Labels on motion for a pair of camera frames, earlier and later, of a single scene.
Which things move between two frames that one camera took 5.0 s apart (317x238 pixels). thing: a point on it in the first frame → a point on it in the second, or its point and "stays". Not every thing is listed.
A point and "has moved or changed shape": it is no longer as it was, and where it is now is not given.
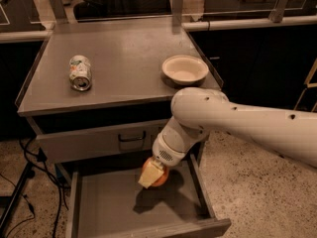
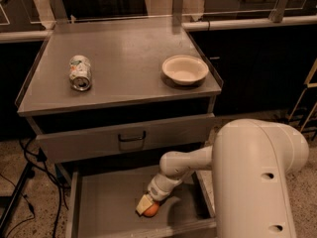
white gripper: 163,152 → 156,190
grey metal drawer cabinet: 103,91 stays
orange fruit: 163,178 has moved or changed shape
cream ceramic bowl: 185,69 stays
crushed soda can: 80,72 stays
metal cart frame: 309,84 stays
